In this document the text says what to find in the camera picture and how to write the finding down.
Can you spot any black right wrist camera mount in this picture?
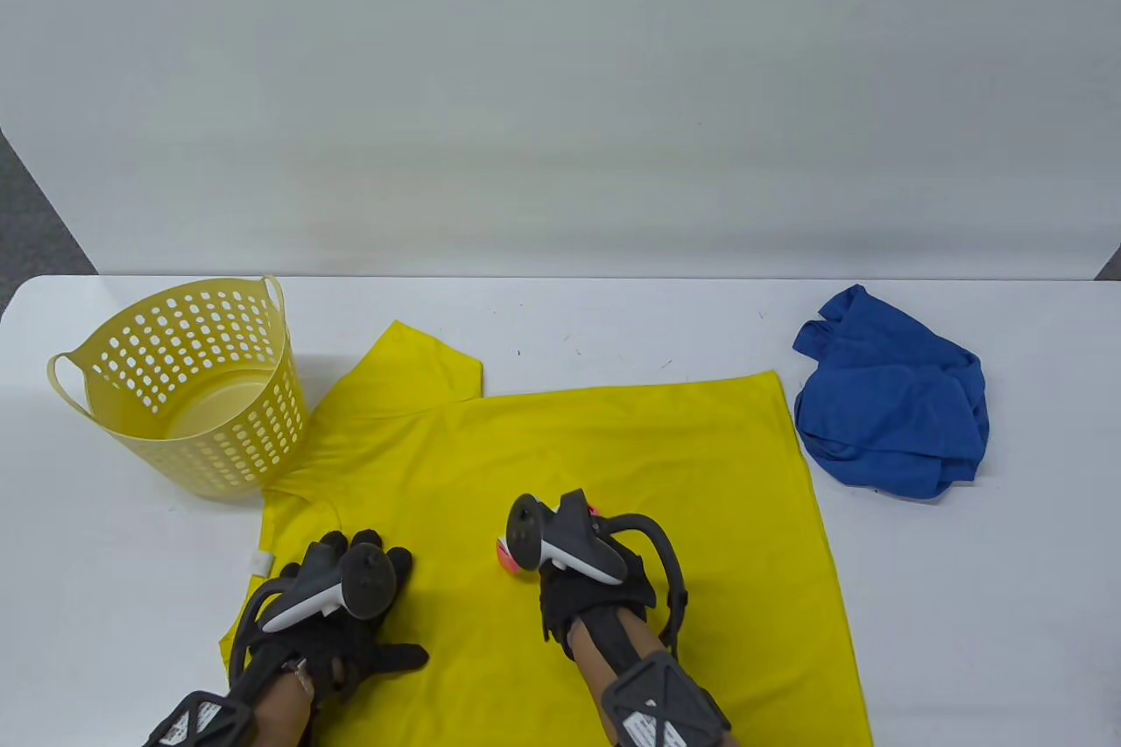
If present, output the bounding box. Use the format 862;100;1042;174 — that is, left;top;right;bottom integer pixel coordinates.
600;651;732;747

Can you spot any yellow t-shirt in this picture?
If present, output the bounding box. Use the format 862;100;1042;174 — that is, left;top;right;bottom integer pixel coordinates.
219;321;874;747

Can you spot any pink lint roller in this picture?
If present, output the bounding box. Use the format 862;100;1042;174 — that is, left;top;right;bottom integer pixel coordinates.
495;506;601;574

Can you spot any person's right hand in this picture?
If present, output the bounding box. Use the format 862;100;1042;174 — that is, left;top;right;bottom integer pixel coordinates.
536;519;658;660

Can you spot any grey right hand controller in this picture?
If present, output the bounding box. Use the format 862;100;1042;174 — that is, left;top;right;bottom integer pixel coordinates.
510;490;688;660

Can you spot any person's right forearm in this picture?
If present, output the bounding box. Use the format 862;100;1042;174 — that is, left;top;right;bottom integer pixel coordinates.
565;607;680;717

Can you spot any person's left hand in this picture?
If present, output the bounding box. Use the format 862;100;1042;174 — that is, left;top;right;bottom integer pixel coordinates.
229;528;430;704

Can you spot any blue t-shirt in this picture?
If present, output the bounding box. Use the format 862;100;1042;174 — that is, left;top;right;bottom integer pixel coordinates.
793;284;991;498

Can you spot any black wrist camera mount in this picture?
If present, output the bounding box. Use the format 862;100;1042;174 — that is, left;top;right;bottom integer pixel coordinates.
145;690;259;747
600;651;732;747

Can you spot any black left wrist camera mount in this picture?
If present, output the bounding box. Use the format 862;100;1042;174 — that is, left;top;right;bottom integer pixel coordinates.
145;690;259;747

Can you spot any yellow perforated plastic basket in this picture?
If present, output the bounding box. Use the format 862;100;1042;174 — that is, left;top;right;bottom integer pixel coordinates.
46;275;307;503

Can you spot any person's left forearm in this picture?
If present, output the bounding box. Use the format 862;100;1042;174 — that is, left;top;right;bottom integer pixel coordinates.
254;668;316;747

